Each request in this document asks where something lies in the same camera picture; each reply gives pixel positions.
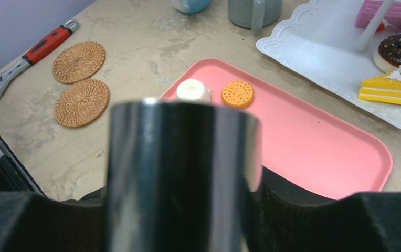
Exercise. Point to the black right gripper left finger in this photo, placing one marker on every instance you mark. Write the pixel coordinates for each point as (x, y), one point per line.
(31, 222)

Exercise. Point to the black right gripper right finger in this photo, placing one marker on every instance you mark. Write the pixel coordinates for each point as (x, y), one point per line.
(365, 221)

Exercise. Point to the pink serving tray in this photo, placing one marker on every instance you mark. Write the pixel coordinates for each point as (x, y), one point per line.
(302, 143)

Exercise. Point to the orange round cookie top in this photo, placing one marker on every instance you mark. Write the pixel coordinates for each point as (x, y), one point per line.
(237, 94)

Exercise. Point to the round waffle coaster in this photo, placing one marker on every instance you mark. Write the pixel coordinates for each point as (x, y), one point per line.
(78, 62)
(82, 103)

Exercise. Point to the white round cake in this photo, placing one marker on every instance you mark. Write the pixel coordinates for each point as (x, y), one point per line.
(194, 91)

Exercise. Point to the yellow triangular sprinkle cake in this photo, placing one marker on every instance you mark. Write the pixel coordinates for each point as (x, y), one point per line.
(383, 88)

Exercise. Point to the white three-tier cake stand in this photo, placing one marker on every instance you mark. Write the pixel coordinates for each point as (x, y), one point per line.
(317, 42)

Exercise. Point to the grey mug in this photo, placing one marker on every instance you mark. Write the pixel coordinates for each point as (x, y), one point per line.
(254, 14)

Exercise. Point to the chocolate sprinkle donut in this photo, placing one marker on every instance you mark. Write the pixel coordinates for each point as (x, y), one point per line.
(387, 56)

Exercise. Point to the white small cup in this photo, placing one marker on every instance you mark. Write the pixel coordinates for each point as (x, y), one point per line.
(190, 6)

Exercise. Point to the red handled adjustable wrench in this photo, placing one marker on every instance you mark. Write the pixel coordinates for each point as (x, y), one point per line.
(40, 50)

